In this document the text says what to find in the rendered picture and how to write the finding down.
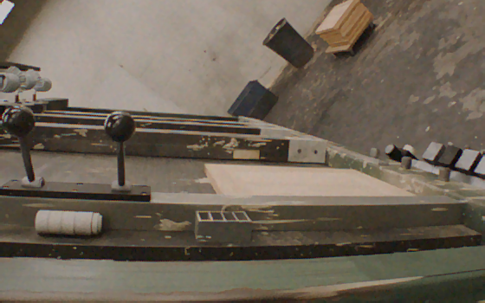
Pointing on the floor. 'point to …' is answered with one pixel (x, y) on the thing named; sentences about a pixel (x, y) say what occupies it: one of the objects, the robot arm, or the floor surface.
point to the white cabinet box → (131, 93)
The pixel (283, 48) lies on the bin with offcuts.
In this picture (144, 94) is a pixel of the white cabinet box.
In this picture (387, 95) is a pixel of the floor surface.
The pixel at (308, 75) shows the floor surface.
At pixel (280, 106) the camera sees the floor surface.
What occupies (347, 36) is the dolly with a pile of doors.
